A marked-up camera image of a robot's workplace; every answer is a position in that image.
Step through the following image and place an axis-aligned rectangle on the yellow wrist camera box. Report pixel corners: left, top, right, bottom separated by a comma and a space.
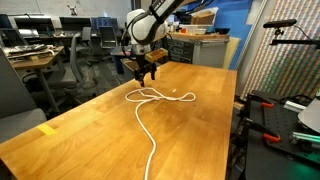
144, 47, 169, 64

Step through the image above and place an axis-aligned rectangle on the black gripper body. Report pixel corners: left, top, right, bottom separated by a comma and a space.
133, 53, 158, 76

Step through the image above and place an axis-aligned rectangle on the black mesh office chair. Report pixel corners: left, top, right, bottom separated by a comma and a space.
98, 25, 128, 64

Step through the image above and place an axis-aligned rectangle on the white braided rope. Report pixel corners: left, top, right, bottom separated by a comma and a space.
124, 87, 197, 180

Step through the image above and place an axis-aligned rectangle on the long silver aluminium extrusion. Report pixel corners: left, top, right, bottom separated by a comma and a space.
291, 131, 320, 146

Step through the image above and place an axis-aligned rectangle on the black monitor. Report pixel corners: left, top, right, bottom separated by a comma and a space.
13, 16, 56, 34
59, 16, 92, 33

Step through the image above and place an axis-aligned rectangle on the wooden office desk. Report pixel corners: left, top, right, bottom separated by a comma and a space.
3, 44, 67, 115

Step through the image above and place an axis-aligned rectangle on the blue bin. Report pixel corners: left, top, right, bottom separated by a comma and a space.
110, 46, 133, 75

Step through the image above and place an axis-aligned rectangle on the black stereo camera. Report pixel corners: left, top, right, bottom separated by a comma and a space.
262, 18, 298, 30

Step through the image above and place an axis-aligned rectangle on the open cardboard box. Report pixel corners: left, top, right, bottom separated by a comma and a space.
190, 9, 218, 26

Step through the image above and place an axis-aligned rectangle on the grey fabric office chair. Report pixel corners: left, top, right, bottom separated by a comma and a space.
46, 31, 98, 99

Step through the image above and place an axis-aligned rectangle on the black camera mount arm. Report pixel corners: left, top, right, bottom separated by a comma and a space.
269, 27, 320, 50

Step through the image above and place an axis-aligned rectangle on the large grey office chair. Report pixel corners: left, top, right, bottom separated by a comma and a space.
0, 48, 48, 144

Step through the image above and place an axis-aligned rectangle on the black bowl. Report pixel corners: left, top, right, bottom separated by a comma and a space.
214, 27, 232, 36

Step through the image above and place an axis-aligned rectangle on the orange handled black clamp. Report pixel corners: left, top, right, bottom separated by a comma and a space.
247, 93, 276, 110
242, 116, 282, 144

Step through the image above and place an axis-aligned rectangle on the white plastic tub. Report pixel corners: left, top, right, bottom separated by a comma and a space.
181, 23, 215, 36

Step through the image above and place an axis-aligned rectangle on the yellow tape patch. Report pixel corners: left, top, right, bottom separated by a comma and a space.
36, 123, 59, 137

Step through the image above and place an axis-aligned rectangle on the grey bin with cardboard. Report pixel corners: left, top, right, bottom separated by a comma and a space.
120, 57, 138, 80

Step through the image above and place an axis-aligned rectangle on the grey drawer cabinet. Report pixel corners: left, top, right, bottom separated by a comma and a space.
166, 33, 231, 70

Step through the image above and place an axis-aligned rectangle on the white machine with green light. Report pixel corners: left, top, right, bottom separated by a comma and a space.
244, 89, 320, 180

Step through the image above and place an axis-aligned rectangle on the yellow foam board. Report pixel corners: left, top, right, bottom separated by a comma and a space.
221, 36, 242, 71

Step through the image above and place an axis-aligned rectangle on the small drone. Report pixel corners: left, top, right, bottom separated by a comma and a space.
65, 4, 80, 16

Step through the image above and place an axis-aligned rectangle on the colourful patterned panel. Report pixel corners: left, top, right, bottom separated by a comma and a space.
239, 0, 320, 101

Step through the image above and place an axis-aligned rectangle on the short silver aluminium extrusion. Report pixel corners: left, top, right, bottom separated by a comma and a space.
283, 100, 308, 114

